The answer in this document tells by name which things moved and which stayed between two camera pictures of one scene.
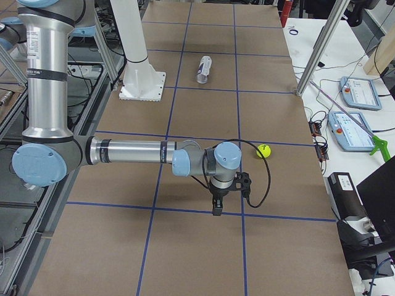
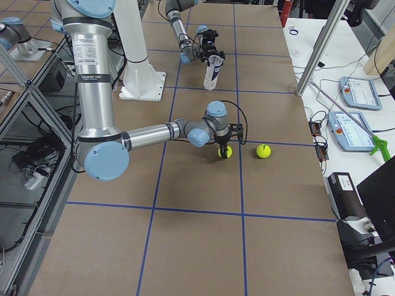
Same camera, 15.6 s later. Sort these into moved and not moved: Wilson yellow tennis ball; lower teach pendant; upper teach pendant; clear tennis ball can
Moved: clear tennis ball can
Not moved: upper teach pendant; lower teach pendant; Wilson yellow tennis ball
